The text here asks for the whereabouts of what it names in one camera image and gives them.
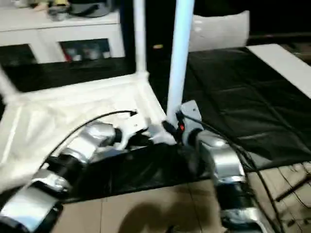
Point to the white plastic table top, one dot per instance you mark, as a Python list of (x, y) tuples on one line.
[(60, 109)]

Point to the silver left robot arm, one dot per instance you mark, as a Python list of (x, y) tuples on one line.
[(85, 143)]

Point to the black work mat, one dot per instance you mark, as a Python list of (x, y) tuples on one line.
[(230, 85)]

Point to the grey cushion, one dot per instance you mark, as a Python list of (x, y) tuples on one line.
[(218, 31)]

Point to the white flat board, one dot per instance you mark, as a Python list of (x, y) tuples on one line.
[(286, 68)]

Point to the white glass-door cabinet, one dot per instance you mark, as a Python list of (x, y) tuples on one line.
[(73, 31)]

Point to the black television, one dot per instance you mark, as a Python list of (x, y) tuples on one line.
[(279, 36)]

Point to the grey round cooker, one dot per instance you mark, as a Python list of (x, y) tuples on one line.
[(92, 8)]

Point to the yellow box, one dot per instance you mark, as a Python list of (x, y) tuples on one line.
[(60, 2)]

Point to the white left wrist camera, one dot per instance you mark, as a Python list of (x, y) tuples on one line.
[(132, 126)]

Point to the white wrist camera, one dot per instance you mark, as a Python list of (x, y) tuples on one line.
[(132, 126), (192, 111)]

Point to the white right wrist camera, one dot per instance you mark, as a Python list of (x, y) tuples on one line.
[(192, 111)]

